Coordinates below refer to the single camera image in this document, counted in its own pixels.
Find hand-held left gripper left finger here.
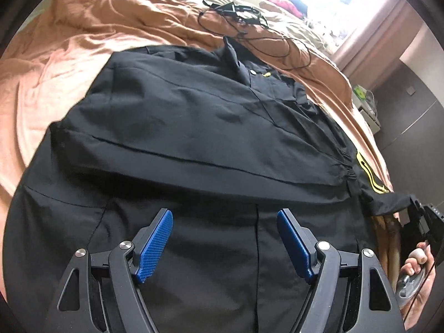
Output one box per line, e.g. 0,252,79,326
43,208,174,333

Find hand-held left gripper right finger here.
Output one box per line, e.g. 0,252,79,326
277,208,406,333

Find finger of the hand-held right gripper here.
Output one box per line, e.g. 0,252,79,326
410,194,423,224

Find black jacket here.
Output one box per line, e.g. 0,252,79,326
2,36,415,333

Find person's right hand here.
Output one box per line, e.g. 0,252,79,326
399,241,439,332

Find white bedside box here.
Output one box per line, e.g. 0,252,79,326
357,104,382,129

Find green bedside item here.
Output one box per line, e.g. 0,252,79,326
352,85,368,105

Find pink curtain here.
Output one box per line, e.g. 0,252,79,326
333,0,431,73

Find orange fleece blanket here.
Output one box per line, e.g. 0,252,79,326
0,0,396,285

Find patterned quilt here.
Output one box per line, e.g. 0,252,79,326
170,0,344,65

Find black cable bundle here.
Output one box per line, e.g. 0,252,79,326
198,2,311,72

